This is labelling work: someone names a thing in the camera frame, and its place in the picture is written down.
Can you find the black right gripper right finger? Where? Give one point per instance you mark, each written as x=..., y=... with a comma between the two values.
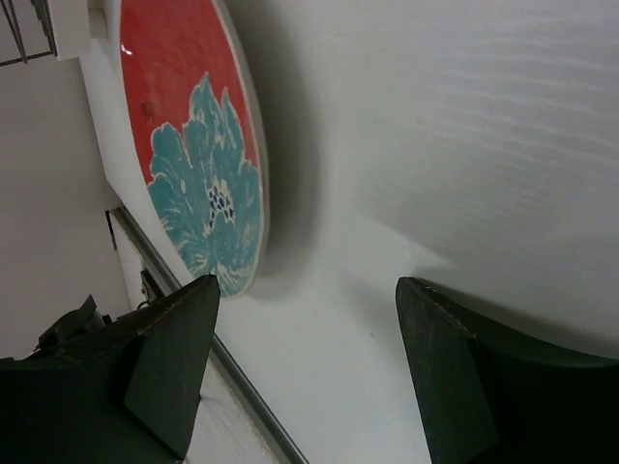
x=488, y=393

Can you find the metal wire dish rack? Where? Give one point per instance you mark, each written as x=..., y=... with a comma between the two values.
x=62, y=29

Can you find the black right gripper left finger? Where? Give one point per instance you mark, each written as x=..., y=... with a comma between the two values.
x=127, y=392

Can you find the red plate with teal flower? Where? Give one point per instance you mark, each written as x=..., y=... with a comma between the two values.
x=197, y=135

